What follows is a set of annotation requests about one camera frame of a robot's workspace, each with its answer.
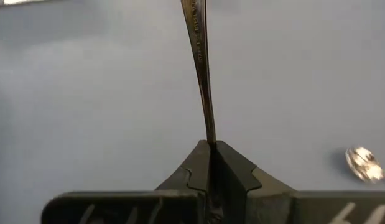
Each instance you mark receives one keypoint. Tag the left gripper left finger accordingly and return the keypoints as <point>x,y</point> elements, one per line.
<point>133,208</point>

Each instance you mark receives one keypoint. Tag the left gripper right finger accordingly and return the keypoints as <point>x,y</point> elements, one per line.
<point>288,208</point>

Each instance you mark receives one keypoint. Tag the all-metal spoon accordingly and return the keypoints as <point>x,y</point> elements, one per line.
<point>198,46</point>

